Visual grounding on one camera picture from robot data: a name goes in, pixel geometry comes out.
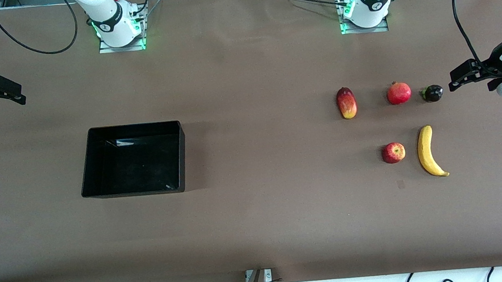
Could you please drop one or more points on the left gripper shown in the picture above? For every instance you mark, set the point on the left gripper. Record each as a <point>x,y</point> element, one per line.
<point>495,65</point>

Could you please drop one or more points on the yellow banana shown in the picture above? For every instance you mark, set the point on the yellow banana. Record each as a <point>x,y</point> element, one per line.
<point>425,152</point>

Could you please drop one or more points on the red apple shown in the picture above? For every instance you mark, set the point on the red apple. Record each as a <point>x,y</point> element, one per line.
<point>393,153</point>

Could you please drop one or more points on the black plastic box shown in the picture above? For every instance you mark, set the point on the black plastic box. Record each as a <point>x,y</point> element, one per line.
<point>136,166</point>

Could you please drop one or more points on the dark purple mangosteen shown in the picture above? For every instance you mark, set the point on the dark purple mangosteen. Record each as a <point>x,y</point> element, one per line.
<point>433,93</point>

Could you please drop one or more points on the red pomegranate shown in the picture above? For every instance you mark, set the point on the red pomegranate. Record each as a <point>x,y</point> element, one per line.
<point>399,93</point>

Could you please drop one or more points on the red yellow mango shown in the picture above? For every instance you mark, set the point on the red yellow mango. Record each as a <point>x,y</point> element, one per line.
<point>347,103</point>

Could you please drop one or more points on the brown table cover sheet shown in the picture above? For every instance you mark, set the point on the brown table cover sheet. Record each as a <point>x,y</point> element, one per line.
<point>241,229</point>

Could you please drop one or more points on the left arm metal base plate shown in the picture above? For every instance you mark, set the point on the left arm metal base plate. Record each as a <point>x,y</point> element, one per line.
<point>383,28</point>

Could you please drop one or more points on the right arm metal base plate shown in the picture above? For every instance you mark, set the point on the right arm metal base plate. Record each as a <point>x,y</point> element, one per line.
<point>106,49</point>

